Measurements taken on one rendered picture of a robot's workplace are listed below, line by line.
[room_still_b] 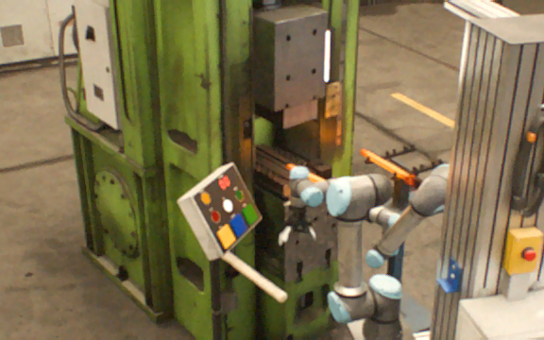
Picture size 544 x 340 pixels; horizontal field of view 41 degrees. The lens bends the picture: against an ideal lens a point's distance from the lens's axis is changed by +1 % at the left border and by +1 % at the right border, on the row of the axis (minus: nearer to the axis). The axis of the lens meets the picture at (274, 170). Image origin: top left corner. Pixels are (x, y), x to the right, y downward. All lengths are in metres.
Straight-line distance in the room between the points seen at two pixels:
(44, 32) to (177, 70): 5.00
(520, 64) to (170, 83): 1.92
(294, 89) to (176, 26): 0.61
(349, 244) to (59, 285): 2.49
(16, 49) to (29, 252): 3.77
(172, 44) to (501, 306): 1.92
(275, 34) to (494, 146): 1.32
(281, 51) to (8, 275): 2.43
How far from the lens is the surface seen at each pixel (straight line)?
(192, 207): 2.92
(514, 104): 2.07
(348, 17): 3.62
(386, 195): 2.48
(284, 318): 3.80
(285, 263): 3.58
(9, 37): 8.30
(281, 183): 3.45
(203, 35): 3.11
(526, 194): 2.25
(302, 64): 3.27
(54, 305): 4.47
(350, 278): 2.56
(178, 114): 3.55
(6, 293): 4.65
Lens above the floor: 2.58
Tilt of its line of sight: 27 degrees down
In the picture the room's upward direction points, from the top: straight up
